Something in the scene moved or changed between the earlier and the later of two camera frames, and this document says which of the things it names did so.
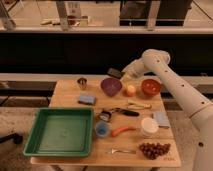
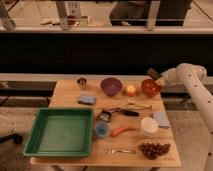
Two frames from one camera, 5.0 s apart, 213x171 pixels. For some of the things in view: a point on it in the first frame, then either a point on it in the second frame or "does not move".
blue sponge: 87,99 does not move
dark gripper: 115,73 -> 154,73
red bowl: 151,87 does not move
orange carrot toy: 121,129 does not move
